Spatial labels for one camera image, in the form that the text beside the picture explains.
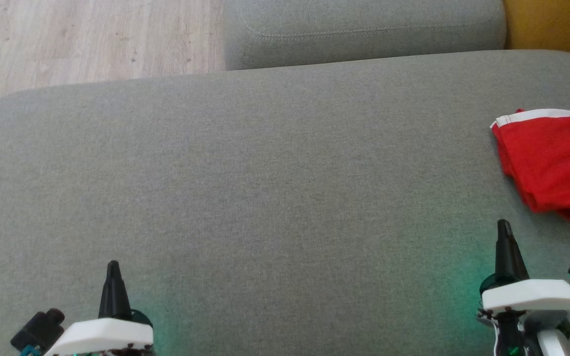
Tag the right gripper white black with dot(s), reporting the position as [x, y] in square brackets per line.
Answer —
[532, 296]

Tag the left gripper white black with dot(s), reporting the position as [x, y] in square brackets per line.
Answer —
[102, 336]

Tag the red white basketball jersey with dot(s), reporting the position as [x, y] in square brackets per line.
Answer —
[537, 115]

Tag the large grey sofa seat cushion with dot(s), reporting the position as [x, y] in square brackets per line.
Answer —
[265, 198]

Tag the yellow pillow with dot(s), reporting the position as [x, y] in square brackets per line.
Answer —
[557, 24]

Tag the small grey sofa cushion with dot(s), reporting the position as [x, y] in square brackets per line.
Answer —
[364, 34]

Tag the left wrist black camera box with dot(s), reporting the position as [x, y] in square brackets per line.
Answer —
[37, 329]

